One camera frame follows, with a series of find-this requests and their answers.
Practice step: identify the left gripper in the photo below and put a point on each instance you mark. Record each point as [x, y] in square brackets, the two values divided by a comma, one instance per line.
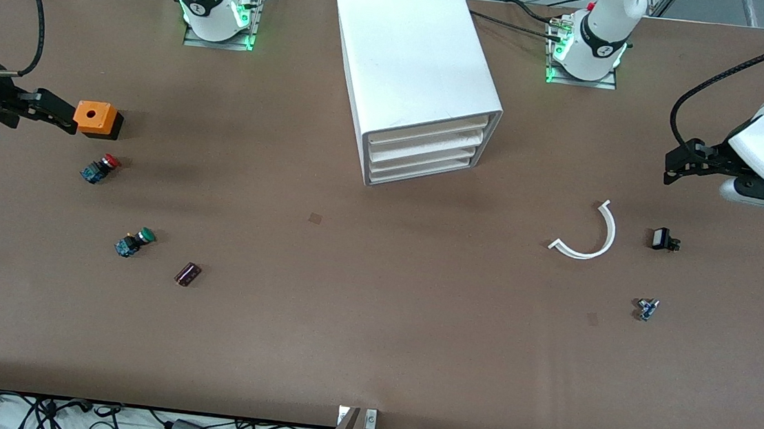
[710, 159]

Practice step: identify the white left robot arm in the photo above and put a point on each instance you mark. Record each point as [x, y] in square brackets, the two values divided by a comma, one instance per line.
[597, 47]

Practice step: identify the red push button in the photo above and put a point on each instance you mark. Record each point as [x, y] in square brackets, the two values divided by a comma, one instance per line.
[97, 170]

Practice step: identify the green push button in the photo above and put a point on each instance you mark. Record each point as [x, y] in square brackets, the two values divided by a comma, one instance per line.
[134, 242]

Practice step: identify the orange box with hole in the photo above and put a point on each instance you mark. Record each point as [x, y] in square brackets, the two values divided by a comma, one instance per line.
[93, 117]

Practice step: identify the white curved plastic piece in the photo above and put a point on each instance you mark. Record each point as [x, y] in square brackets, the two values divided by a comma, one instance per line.
[582, 255]

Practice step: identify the small blue metal part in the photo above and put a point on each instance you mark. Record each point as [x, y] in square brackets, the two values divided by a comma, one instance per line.
[647, 309]

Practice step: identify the dark purple capacitor cylinder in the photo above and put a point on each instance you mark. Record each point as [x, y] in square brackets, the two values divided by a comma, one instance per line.
[187, 274]

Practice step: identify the brown tape patch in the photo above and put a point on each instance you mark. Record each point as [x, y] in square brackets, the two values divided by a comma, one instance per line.
[314, 218]

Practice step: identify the black switch white face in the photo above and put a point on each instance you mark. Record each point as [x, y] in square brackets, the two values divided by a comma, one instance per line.
[661, 238]

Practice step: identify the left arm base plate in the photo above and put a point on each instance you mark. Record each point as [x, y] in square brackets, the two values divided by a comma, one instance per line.
[604, 83]

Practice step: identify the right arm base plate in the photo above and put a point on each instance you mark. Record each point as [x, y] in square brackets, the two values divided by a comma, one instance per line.
[256, 10]

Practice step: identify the small white bracket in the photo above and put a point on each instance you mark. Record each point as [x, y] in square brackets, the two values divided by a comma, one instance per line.
[342, 415]
[371, 419]

